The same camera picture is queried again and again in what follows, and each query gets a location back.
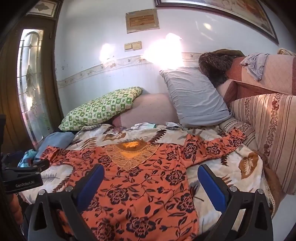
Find orange floral blouse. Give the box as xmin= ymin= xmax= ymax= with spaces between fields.
xmin=41 ymin=129 xmax=245 ymax=240

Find striped teal garment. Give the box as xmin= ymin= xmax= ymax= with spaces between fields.
xmin=18 ymin=149 xmax=37 ymax=168

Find blue folded towel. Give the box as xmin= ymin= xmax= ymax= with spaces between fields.
xmin=33 ymin=132 xmax=75 ymax=163

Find striped beige cushion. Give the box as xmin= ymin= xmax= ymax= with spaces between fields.
xmin=223 ymin=93 xmax=295 ymax=195

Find green checkered pillow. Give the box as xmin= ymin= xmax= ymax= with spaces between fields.
xmin=59 ymin=86 xmax=142 ymax=132

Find small grey crumpled cloth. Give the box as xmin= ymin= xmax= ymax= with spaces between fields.
xmin=166 ymin=121 xmax=180 ymax=128

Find small white teal cloth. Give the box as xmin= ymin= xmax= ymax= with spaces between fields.
xmin=130 ymin=122 xmax=157 ymax=130

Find grey blue pillow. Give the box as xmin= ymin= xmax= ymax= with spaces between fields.
xmin=159 ymin=67 xmax=232 ymax=128

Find stained glass door panel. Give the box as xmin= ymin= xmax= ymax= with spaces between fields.
xmin=16 ymin=29 xmax=53 ymax=148

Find pink quilted mattress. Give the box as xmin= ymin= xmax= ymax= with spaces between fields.
xmin=111 ymin=93 xmax=179 ymax=128

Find pink quilted sofa back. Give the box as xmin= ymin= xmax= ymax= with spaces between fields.
xmin=217 ymin=55 xmax=295 ymax=104

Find grey cloth on sofa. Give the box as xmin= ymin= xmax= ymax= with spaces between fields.
xmin=240 ymin=53 xmax=269 ymax=81

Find dark furry cushion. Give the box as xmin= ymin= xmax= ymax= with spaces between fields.
xmin=198 ymin=49 xmax=245 ymax=88

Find large framed picture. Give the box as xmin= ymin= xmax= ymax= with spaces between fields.
xmin=154 ymin=0 xmax=279 ymax=45

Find beige wall switch plates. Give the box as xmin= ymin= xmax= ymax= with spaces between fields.
xmin=124 ymin=41 xmax=142 ymax=52

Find small framed wall plaque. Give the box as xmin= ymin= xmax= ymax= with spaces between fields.
xmin=125 ymin=9 xmax=159 ymax=34

